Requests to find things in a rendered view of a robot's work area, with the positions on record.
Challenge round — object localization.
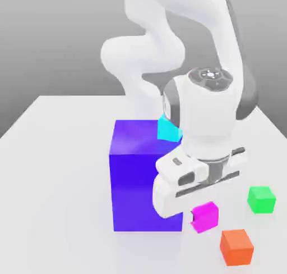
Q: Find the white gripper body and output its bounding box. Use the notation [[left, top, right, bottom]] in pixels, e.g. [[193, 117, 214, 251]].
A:
[[152, 153, 248, 219]]

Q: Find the small magenta cube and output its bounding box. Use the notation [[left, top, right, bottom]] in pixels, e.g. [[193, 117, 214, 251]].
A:
[[190, 200, 220, 235]]

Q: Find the small cyan cube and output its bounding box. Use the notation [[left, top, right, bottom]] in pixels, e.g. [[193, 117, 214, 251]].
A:
[[156, 114, 184, 143]]

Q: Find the small orange cube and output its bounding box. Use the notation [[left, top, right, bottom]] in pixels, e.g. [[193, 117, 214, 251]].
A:
[[219, 229, 255, 267]]

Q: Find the small green cube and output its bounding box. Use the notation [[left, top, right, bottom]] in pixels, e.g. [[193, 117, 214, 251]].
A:
[[247, 185, 277, 214]]

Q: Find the large blue box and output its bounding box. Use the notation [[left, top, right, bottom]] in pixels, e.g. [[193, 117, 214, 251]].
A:
[[109, 119, 184, 232]]

